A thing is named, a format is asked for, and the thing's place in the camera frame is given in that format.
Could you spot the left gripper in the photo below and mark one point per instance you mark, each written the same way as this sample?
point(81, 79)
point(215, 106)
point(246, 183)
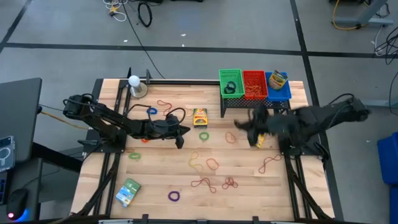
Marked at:
point(161, 130)

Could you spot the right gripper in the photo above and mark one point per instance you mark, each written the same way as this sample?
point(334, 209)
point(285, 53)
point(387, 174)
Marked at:
point(264, 126)

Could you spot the large crayon box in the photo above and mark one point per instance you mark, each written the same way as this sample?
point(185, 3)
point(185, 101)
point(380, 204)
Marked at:
point(200, 118)

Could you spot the blue plastic basket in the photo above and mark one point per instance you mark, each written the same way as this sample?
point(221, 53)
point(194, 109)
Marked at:
point(280, 96)

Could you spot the red plastic basket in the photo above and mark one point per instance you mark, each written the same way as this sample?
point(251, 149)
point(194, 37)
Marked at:
point(248, 77)

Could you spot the green plastic basket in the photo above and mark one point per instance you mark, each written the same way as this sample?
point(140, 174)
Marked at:
point(237, 74)

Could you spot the small printed cardboard pack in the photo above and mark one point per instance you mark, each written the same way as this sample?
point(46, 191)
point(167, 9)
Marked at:
point(277, 81)
point(128, 193)

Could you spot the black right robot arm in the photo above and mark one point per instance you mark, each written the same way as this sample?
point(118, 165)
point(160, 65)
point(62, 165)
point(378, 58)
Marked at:
point(326, 115)

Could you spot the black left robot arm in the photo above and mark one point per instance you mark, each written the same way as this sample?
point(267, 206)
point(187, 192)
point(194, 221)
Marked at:
point(102, 119)

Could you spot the black side desk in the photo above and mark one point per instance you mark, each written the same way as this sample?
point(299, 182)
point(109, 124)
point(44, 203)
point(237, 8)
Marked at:
point(56, 158)

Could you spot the grey desk foot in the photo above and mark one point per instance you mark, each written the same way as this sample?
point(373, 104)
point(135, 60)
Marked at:
point(367, 20)
point(377, 103)

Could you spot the black mesh metal shelf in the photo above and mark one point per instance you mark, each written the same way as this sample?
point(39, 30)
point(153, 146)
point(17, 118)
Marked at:
point(242, 103)

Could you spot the small yellow crayon box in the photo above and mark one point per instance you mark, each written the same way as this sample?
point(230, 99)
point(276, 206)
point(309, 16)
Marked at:
point(260, 143)

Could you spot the orange rubber band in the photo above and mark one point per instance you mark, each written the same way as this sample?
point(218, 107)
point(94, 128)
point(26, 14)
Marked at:
point(206, 163)
point(226, 137)

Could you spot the white bulb on brass base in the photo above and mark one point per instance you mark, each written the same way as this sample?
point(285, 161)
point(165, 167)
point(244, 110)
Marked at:
point(136, 85)

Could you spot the blue plastic bin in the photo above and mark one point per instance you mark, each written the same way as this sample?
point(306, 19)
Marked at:
point(394, 205)
point(388, 158)

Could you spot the dark grey laptop lid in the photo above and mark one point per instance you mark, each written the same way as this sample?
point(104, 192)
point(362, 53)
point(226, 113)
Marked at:
point(18, 118)

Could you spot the phone in clear case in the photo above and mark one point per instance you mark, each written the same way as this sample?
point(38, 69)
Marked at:
point(7, 155)

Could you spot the black computer mouse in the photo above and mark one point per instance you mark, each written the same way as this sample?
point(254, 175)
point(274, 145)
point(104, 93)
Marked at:
point(17, 202)

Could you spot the black aluminium frame rail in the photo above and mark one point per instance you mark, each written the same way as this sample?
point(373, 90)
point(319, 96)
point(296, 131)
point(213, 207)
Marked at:
point(186, 81)
point(217, 221)

